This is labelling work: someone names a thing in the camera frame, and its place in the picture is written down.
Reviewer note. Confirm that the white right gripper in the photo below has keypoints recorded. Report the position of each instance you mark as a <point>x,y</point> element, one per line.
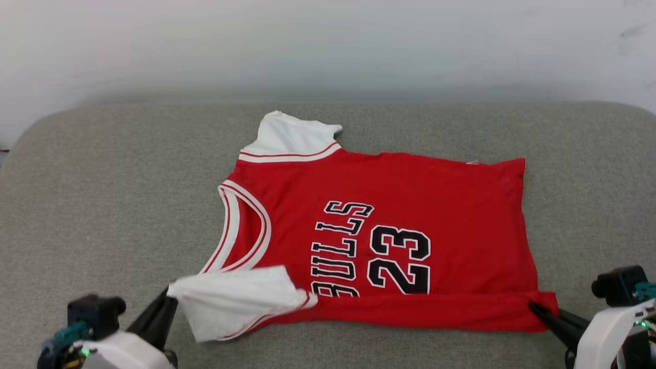
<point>599,343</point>

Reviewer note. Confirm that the red white basketball jersey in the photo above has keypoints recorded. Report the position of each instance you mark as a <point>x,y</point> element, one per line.
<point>410,195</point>

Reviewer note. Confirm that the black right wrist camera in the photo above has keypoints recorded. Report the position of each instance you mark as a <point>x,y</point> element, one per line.
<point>617,287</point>

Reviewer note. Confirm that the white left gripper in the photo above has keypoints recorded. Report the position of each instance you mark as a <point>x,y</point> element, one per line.
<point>123,353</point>

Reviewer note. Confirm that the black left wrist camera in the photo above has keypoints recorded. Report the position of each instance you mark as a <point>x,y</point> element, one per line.
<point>95,312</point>

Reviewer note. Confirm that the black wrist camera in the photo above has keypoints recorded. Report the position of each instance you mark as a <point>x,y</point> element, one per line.
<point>95,312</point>
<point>617,287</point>

